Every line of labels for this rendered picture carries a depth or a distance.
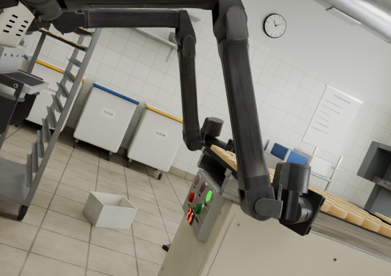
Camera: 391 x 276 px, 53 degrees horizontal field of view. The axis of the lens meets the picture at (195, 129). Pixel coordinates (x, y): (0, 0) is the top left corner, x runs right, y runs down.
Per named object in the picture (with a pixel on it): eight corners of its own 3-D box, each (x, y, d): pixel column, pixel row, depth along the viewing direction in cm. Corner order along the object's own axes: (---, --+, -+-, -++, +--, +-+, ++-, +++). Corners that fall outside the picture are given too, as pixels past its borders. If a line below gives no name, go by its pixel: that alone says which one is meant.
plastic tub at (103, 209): (115, 215, 296) (123, 195, 295) (130, 229, 280) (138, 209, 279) (81, 211, 275) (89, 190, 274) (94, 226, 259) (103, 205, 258)
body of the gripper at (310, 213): (324, 196, 88) (318, 195, 82) (305, 236, 89) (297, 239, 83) (299, 183, 92) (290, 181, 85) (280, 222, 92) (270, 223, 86)
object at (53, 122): (55, 128, 214) (57, 123, 214) (50, 127, 213) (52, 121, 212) (50, 108, 271) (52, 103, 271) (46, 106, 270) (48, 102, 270)
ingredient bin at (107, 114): (66, 147, 428) (93, 82, 423) (73, 137, 490) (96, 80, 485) (113, 164, 441) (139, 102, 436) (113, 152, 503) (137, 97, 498)
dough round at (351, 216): (353, 223, 105) (356, 216, 105) (340, 215, 110) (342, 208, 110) (365, 227, 107) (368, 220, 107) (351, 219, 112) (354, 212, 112)
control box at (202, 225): (190, 211, 127) (208, 172, 126) (207, 243, 104) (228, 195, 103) (180, 207, 126) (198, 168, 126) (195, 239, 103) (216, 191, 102)
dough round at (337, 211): (325, 208, 110) (328, 202, 110) (342, 216, 109) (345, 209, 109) (329, 212, 105) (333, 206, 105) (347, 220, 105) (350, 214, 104)
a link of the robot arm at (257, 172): (210, 25, 87) (220, 7, 77) (234, 23, 88) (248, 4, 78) (239, 216, 85) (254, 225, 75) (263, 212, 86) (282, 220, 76)
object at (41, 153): (43, 158, 215) (45, 154, 215) (38, 156, 214) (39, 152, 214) (41, 131, 273) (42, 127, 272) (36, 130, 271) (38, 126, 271)
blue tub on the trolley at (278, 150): (287, 160, 528) (292, 149, 527) (302, 168, 490) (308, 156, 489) (269, 152, 519) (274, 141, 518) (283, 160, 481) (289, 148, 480)
